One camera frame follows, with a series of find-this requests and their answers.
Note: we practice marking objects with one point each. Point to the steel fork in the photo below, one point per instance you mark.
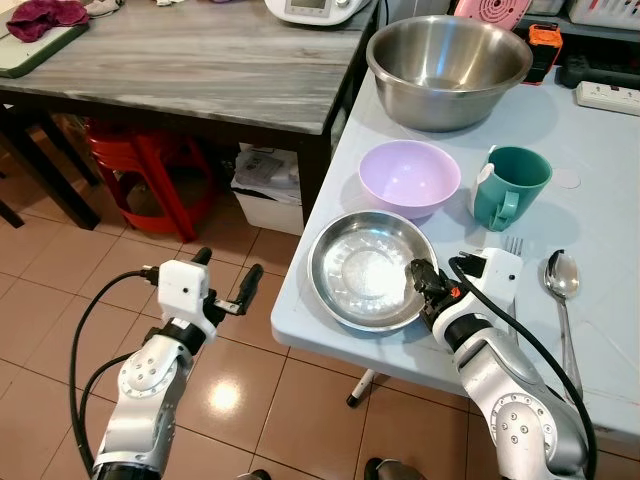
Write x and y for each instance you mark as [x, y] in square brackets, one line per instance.
[514, 244]

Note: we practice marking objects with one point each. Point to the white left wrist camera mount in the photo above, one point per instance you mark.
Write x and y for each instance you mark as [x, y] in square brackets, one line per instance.
[183, 290]

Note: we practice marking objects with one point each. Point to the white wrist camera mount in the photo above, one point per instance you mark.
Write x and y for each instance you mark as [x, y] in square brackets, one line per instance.
[498, 275]
[183, 290]

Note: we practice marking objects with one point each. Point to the round steel plate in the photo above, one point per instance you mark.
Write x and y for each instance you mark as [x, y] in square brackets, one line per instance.
[360, 270]

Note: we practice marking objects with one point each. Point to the orange and black device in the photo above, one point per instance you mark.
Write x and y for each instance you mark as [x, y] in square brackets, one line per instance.
[545, 40]

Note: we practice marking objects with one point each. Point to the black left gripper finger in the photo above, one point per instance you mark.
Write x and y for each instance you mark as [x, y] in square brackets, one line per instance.
[250, 283]
[202, 257]

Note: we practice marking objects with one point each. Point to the white plastic basket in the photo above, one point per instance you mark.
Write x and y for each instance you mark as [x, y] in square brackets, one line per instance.
[605, 12]

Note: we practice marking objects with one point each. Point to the teal plastic mug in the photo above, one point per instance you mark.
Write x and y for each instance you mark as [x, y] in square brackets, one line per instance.
[520, 185]

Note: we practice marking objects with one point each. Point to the white power strip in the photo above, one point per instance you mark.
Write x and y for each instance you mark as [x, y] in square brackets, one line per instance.
[608, 97]

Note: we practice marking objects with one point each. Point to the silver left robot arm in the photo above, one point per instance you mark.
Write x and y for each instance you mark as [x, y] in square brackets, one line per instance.
[150, 385]

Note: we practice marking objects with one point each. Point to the steel spoon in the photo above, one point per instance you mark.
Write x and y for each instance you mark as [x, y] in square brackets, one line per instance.
[561, 275]

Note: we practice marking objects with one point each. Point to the pink plastic mat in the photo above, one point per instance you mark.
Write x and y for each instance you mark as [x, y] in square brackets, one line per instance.
[495, 12]

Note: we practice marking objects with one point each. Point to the maroon cloth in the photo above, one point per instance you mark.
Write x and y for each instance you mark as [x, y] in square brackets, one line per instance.
[45, 18]

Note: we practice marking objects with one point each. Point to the red plastic stool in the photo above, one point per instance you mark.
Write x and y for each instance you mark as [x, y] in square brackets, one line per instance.
[150, 150]

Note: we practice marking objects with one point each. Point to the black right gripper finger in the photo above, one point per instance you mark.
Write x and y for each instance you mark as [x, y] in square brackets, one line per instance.
[422, 275]

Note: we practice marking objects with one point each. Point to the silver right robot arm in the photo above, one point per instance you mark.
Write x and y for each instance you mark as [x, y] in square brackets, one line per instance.
[510, 400]

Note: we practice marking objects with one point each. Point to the large steel mixing bowl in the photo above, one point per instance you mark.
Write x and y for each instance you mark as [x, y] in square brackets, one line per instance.
[450, 100]

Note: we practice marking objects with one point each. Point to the white storage box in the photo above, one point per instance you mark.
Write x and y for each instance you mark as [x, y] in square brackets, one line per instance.
[265, 210]

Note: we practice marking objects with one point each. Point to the white kitchen appliance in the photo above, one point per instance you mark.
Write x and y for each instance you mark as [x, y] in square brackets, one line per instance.
[320, 10]

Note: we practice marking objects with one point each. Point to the black bulky device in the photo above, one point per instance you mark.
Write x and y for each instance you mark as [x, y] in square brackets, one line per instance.
[600, 72]

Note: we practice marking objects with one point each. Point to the black robot foot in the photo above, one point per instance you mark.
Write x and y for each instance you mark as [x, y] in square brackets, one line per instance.
[393, 470]
[253, 475]

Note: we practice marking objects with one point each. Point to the grey wood-look table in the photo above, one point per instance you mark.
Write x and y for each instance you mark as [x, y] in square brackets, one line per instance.
[200, 70]

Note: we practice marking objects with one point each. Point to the black robot left foot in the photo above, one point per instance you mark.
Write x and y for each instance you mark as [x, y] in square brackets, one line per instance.
[253, 475]

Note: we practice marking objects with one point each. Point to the purple plastic bowl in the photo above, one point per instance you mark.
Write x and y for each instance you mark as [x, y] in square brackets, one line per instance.
[410, 175]

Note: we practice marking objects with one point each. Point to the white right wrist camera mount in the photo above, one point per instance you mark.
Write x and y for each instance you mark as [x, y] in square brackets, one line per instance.
[498, 275]

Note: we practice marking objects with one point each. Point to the white green-edged cutting board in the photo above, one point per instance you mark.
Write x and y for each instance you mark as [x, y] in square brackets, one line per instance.
[30, 55]

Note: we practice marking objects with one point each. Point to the black robot right foot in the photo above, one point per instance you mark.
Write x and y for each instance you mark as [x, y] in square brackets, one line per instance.
[393, 470]

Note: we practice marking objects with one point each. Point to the light blue folding table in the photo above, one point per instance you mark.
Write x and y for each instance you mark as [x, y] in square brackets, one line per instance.
[600, 200]

